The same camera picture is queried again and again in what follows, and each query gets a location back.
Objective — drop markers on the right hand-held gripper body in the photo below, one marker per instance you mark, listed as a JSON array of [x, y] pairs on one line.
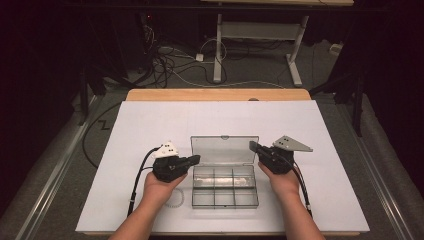
[[278, 161]]

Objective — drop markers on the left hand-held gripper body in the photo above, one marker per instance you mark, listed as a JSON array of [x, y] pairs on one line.
[[168, 168]]

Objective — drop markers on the clear plastic compartment box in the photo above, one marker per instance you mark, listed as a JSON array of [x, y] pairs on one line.
[[225, 190]]

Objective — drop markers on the person's right hand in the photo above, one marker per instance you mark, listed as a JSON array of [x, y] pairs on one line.
[[283, 185]]

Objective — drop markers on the person's left hand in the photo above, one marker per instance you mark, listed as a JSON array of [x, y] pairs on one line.
[[160, 191]]

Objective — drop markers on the dark round table grommet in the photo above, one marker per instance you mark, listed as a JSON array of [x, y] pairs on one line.
[[253, 99]]

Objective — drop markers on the white table sheet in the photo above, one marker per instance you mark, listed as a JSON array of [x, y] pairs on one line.
[[133, 126]]

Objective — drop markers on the wooden table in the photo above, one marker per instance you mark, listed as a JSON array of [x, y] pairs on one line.
[[200, 94]]

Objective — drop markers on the black stand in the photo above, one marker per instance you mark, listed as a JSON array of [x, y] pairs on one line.
[[357, 103], [83, 96]]

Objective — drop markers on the white power adapter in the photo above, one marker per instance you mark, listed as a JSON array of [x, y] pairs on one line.
[[199, 57]]

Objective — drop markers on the metal floor rail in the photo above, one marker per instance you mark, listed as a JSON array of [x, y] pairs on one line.
[[376, 173], [56, 173]]

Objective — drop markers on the white metal desk frame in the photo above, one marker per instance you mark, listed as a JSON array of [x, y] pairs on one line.
[[260, 30]]

